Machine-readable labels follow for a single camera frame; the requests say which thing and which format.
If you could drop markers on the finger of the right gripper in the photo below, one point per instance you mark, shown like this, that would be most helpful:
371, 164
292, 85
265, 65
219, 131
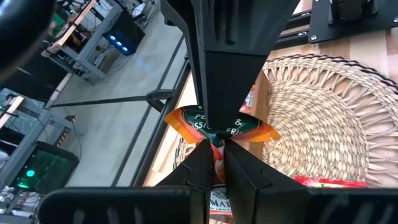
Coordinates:
231, 77

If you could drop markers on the black computer green light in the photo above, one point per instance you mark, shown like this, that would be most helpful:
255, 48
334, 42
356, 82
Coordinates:
53, 168

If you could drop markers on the round woven straw placemat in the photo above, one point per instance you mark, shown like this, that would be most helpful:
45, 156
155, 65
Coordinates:
326, 124

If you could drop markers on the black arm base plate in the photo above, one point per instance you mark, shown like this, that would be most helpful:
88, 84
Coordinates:
385, 18

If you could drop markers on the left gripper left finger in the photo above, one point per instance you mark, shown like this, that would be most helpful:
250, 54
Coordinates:
192, 177

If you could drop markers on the orange peach tea bag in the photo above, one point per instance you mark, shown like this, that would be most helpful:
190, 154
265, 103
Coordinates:
248, 99
182, 124

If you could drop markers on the wooden compartment tea box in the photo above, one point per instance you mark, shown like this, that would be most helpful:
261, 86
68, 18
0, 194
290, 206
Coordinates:
263, 99

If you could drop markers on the grey metal workbench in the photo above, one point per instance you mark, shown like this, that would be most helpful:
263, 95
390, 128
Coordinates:
31, 140
93, 40

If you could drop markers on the black computer blue lights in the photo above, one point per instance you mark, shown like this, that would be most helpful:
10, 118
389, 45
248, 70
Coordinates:
127, 34

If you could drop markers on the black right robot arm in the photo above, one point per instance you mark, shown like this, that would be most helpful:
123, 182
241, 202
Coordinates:
351, 9

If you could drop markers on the black aluminium table frame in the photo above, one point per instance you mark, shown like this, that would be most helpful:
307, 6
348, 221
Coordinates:
151, 146

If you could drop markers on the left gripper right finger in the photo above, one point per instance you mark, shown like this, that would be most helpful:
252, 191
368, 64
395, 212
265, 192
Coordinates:
245, 186

